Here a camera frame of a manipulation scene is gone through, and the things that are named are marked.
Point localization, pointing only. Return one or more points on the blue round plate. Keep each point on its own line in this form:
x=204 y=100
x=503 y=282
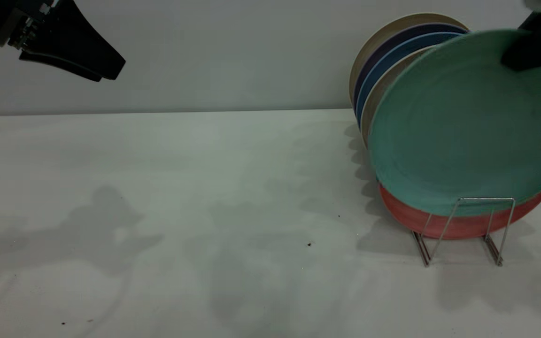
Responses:
x=406 y=49

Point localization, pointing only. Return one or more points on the beige round plate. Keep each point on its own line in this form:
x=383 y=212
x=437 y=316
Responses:
x=373 y=101
x=378 y=40

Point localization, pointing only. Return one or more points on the dark purple round plate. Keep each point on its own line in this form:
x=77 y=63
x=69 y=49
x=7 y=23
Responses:
x=392 y=44

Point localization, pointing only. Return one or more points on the green round plate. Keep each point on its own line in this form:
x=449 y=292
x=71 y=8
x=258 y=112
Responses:
x=463 y=131

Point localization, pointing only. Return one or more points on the pink round plate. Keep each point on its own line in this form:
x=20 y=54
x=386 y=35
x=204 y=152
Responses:
x=458 y=225

